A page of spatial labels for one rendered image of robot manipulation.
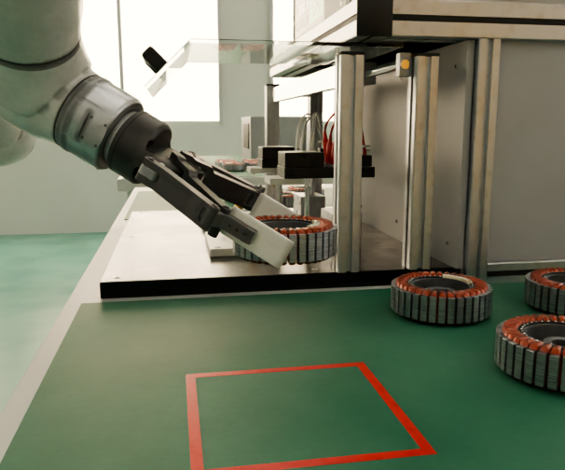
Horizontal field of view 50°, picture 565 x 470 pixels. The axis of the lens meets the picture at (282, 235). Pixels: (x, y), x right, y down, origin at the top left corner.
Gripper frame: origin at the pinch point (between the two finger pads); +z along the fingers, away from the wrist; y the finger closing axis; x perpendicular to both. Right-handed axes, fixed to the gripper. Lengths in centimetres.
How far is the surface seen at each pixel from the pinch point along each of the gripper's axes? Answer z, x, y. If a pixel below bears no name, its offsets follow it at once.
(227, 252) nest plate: -7.5, -12.6, -22.4
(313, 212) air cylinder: -1, -7, -56
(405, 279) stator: 14.3, 1.4, -6.7
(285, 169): -7.0, 1.4, -29.6
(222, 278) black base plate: -4.7, -11.8, -10.2
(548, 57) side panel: 16.5, 32.8, -25.5
